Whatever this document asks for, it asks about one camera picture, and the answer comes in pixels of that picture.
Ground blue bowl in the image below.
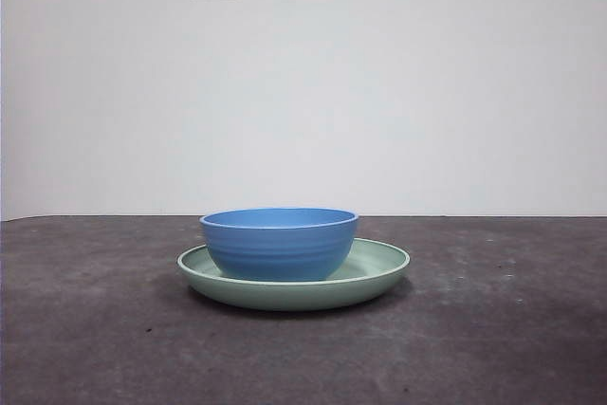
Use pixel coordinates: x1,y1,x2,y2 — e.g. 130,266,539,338
198,207,359,283

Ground green plate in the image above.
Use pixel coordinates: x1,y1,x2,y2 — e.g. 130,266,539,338
176,236,412,312

